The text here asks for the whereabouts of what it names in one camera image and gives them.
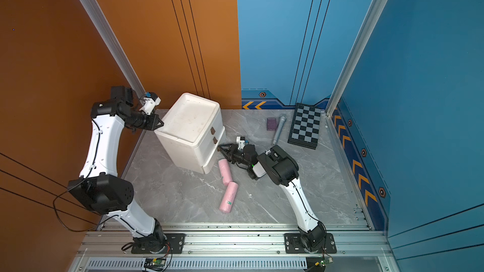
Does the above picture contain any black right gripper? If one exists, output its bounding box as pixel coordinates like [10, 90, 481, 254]
[219, 144, 252, 168]

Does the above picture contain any white plastic drawer cabinet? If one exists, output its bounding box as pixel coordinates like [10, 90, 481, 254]
[155, 93, 226, 175]

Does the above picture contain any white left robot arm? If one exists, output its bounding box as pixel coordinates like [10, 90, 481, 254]
[68, 93, 166, 248]

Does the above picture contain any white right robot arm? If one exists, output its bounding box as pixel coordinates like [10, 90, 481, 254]
[217, 144, 328, 253]

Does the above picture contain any pink roll upper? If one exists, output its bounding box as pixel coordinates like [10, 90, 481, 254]
[218, 159, 233, 186]

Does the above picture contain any pink roll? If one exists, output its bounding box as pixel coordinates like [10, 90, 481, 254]
[218, 159, 233, 186]
[219, 181, 238, 214]

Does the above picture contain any pink roll lower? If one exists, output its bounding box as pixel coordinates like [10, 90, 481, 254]
[219, 181, 238, 214]

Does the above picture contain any purple small block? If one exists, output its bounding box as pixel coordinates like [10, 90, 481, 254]
[266, 117, 278, 131]

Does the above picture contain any grey microphone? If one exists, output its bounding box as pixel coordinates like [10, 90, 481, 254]
[272, 115, 287, 146]

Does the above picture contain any black white chessboard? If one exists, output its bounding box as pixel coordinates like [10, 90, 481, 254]
[288, 103, 322, 149]

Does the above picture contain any green circuit board left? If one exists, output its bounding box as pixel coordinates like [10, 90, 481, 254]
[143, 258, 167, 271]

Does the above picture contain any green circuit board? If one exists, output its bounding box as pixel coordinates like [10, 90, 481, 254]
[143, 258, 167, 271]
[311, 258, 334, 269]

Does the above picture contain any green circuit board right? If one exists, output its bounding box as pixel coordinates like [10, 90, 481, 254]
[311, 258, 334, 269]

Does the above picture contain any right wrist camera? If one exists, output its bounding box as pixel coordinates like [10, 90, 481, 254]
[236, 136, 248, 151]

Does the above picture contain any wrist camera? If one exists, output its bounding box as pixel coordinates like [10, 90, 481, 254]
[236, 136, 248, 151]
[140, 92, 161, 115]

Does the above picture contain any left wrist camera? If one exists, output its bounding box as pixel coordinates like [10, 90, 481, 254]
[140, 92, 161, 115]

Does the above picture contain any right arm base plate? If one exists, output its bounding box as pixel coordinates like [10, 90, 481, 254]
[284, 233, 337, 254]

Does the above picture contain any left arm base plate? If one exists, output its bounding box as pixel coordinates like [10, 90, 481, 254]
[131, 233, 186, 254]

